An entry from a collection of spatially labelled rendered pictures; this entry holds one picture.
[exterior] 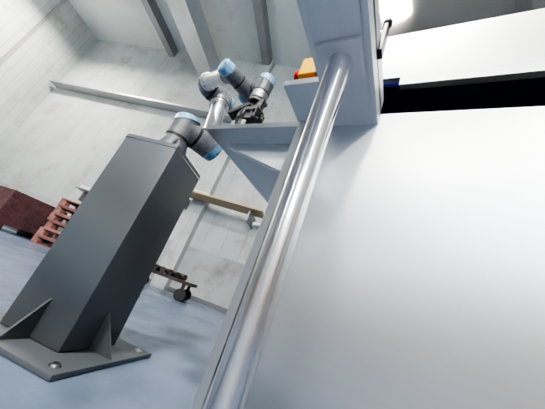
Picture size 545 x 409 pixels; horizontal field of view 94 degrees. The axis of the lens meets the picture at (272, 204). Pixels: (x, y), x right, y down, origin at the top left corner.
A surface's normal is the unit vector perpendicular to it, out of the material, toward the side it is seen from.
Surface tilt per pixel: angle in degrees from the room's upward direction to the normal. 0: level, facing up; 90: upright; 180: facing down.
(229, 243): 90
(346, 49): 180
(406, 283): 90
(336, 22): 180
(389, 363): 90
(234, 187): 90
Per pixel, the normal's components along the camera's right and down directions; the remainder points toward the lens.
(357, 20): -0.33, 0.88
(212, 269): -0.11, -0.41
